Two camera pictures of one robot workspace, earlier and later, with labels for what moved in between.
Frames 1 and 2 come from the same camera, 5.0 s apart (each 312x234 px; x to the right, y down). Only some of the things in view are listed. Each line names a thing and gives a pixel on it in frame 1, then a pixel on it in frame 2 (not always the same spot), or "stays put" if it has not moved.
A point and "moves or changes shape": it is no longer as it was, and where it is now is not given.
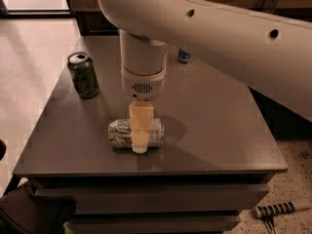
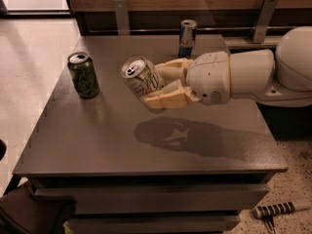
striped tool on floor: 284,208 stays put
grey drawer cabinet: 215,159 stays put
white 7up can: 119,134 moves or changes shape
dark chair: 23,213 stays put
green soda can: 84,75 stays put
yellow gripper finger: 141,114 to 174,96
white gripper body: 142,84 to 209,77
